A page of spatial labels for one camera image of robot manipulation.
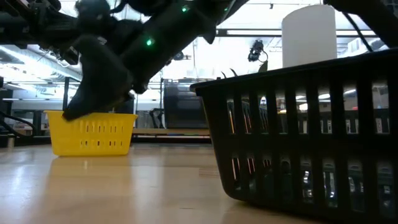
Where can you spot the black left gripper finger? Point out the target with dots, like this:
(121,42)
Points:
(96,81)

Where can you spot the yellow slotted plastic basket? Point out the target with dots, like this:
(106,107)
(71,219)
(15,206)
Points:
(90,133)

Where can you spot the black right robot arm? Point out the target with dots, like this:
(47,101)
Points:
(373,18)

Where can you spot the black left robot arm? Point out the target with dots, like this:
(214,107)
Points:
(37,25)

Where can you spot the black background cabinet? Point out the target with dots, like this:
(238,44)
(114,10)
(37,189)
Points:
(185,104)

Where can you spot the green snake plant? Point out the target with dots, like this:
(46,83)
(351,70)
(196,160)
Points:
(263,67)

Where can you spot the white cylindrical container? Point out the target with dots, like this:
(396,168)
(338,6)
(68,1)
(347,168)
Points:
(309,35)

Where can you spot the black slotted plastic basket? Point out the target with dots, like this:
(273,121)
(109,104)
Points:
(298,140)

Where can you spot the black hanging camera device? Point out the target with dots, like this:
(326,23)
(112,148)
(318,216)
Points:
(256,49)

